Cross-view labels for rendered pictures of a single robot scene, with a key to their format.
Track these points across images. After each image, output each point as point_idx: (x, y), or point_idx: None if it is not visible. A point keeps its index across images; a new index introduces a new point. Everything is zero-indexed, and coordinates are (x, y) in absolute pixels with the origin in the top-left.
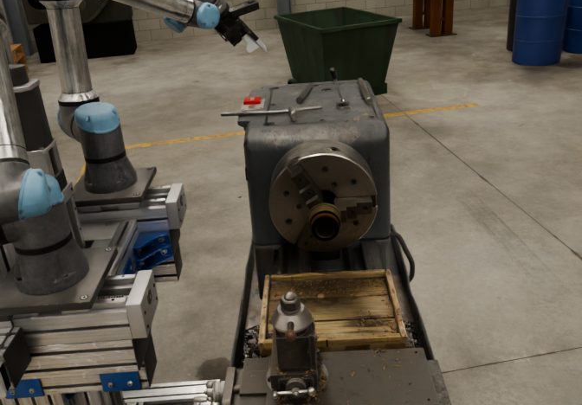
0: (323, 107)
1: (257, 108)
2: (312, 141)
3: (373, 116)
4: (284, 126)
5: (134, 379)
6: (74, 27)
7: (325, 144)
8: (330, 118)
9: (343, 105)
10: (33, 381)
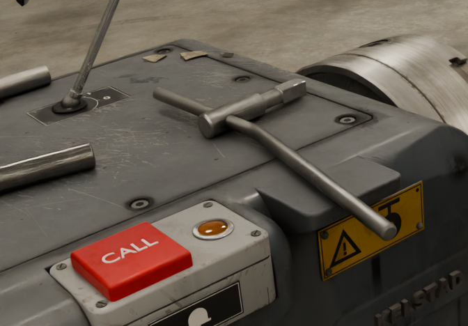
0: (120, 118)
1: (220, 207)
2: (365, 67)
3: (155, 51)
4: (347, 95)
5: None
6: None
7: (369, 50)
8: (212, 78)
9: (83, 99)
10: None
